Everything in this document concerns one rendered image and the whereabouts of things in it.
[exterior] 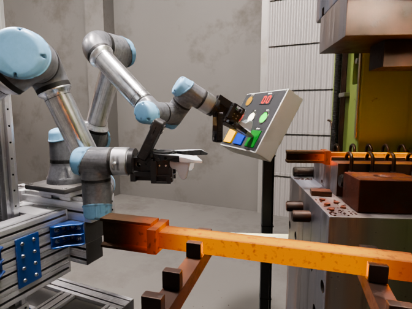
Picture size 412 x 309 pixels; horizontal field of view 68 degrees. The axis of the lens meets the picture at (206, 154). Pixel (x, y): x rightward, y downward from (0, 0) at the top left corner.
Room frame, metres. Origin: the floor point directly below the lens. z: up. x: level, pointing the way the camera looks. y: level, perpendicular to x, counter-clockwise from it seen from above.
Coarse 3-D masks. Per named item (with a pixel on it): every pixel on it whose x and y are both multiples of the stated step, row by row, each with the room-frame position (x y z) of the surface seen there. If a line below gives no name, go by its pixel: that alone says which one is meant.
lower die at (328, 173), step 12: (336, 156) 0.74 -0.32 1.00; (324, 168) 0.79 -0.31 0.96; (336, 168) 0.70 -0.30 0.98; (348, 168) 0.69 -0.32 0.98; (360, 168) 0.69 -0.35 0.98; (384, 168) 0.68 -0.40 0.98; (396, 168) 0.68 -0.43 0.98; (408, 168) 0.68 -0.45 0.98; (324, 180) 0.78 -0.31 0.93; (336, 180) 0.69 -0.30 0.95; (336, 192) 0.69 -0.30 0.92
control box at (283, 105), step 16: (256, 96) 1.40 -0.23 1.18; (272, 96) 1.26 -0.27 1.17; (288, 96) 1.19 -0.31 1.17; (240, 112) 1.45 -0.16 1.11; (256, 112) 1.31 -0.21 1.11; (272, 112) 1.20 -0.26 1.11; (288, 112) 1.19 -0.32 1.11; (256, 128) 1.24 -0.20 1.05; (272, 128) 1.17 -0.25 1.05; (224, 144) 1.41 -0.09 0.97; (256, 144) 1.17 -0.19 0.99; (272, 144) 1.17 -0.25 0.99
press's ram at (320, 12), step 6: (318, 0) 0.92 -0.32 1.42; (324, 0) 0.86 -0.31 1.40; (330, 0) 0.81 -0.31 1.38; (336, 0) 0.76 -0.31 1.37; (318, 6) 0.92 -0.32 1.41; (324, 6) 0.86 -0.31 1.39; (330, 6) 0.80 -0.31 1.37; (318, 12) 0.91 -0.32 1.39; (324, 12) 0.85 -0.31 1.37; (318, 18) 0.91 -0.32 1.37
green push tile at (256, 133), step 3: (252, 132) 1.24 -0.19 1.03; (255, 132) 1.22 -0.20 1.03; (258, 132) 1.20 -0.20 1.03; (255, 135) 1.21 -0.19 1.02; (258, 135) 1.19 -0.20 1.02; (249, 138) 1.24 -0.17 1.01; (252, 138) 1.22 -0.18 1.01; (255, 138) 1.20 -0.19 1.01; (246, 141) 1.24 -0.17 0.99; (249, 141) 1.22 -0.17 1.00; (252, 141) 1.20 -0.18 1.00; (255, 141) 1.18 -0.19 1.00; (246, 144) 1.23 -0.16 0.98; (249, 144) 1.21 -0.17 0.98; (252, 144) 1.19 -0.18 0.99; (252, 147) 1.18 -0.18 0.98
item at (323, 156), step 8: (288, 152) 0.76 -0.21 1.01; (296, 152) 0.76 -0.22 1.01; (304, 152) 0.76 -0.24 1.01; (312, 152) 0.75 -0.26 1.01; (320, 152) 0.75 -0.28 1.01; (328, 152) 0.74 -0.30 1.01; (336, 152) 0.77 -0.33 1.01; (344, 152) 0.77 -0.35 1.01; (352, 152) 0.77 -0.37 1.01; (360, 152) 0.77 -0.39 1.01; (376, 152) 0.77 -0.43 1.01; (384, 152) 0.77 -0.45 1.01; (288, 160) 0.76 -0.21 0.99; (296, 160) 0.76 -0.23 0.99; (304, 160) 0.76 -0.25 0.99; (312, 160) 0.76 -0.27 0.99; (320, 160) 0.76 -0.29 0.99; (328, 160) 0.74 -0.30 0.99
